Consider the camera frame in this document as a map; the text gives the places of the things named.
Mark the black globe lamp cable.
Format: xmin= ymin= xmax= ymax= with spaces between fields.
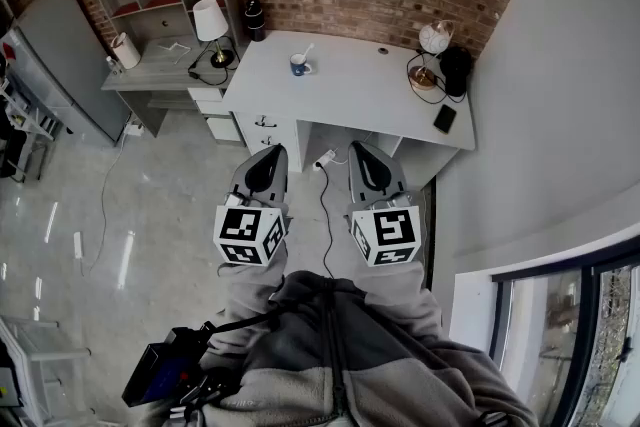
xmin=405 ymin=48 xmax=469 ymax=106

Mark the person's right forearm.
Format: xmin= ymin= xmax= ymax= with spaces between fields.
xmin=351 ymin=258 xmax=445 ymax=351

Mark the metal storage rack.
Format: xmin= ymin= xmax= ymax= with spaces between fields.
xmin=0 ymin=52 xmax=64 ymax=184

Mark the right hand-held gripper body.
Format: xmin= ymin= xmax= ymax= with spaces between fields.
xmin=344 ymin=194 xmax=421 ymax=269

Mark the white clothes hanger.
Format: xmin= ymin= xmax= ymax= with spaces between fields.
xmin=157 ymin=41 xmax=192 ymax=67

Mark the white shelf rack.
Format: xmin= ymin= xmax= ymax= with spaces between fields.
xmin=0 ymin=313 xmax=94 ymax=427

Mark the black box device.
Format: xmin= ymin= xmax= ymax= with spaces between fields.
xmin=121 ymin=320 xmax=236 ymax=411

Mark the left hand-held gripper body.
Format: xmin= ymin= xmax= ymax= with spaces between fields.
xmin=213 ymin=191 xmax=293 ymax=267

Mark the white cylindrical bin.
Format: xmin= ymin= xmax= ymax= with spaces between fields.
xmin=110 ymin=31 xmax=143 ymax=71

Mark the person's grey fleece jacket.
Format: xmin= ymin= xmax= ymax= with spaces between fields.
xmin=198 ymin=269 xmax=540 ymax=427

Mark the white drawer unit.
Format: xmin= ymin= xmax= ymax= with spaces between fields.
xmin=187 ymin=86 xmax=247 ymax=145

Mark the patterned globe table lamp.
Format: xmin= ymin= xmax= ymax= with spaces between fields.
xmin=407 ymin=19 xmax=456 ymax=92

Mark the black round appliance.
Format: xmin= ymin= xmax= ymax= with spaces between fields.
xmin=439 ymin=45 xmax=474 ymax=98

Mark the white desk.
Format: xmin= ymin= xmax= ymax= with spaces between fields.
xmin=221 ymin=30 xmax=477 ymax=174

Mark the white floor cable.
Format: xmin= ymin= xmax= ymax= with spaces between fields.
xmin=81 ymin=129 xmax=132 ymax=277

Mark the grey cabinet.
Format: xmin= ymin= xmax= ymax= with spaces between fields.
xmin=8 ymin=0 xmax=132 ymax=149

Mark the grey desk with hutch shelf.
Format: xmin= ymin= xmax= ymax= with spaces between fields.
xmin=94 ymin=0 xmax=247 ymax=139

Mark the white shade table lamp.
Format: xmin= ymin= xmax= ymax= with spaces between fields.
xmin=192 ymin=0 xmax=236 ymax=70

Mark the black framed window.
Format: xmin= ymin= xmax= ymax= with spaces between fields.
xmin=488 ymin=222 xmax=640 ymax=427

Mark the black floor cable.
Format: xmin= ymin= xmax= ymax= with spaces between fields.
xmin=317 ymin=163 xmax=337 ymax=282

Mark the black smartphone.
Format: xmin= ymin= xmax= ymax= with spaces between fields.
xmin=432 ymin=103 xmax=458 ymax=136

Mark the person's left forearm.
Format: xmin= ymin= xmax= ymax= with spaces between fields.
xmin=216 ymin=242 xmax=290 ymax=346

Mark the black cylindrical humidifier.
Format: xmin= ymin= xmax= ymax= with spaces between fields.
xmin=243 ymin=0 xmax=269 ymax=43

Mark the blue mug with spoon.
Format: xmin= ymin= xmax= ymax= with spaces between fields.
xmin=289 ymin=53 xmax=318 ymax=78

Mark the black shade lamp cable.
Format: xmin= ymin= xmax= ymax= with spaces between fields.
xmin=186 ymin=35 xmax=239 ymax=87

